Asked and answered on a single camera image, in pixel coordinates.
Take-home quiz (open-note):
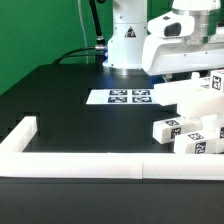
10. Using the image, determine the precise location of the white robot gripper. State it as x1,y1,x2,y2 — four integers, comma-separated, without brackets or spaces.
142,14,224,76

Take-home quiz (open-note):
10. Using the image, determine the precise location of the white chair back piece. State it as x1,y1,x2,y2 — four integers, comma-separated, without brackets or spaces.
153,76,224,118

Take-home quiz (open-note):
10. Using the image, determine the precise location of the white chair seat piece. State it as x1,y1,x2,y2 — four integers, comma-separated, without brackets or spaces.
201,114,224,139

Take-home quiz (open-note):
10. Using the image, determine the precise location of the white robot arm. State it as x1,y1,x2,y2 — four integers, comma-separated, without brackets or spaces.
142,0,224,75

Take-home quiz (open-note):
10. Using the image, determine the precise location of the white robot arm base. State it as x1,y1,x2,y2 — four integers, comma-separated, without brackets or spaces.
103,0,148,69

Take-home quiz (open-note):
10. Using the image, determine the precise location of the white marker sheet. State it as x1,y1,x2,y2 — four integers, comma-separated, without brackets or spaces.
87,89,156,105

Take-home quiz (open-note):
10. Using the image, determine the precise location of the black cable bundle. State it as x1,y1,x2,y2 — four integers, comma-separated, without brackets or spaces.
52,0,108,65

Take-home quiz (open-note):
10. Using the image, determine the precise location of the grey thin cable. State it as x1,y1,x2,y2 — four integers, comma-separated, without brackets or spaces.
77,0,90,65

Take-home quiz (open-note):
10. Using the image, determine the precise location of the white U-shaped boundary frame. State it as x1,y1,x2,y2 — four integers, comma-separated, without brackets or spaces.
0,116,224,180

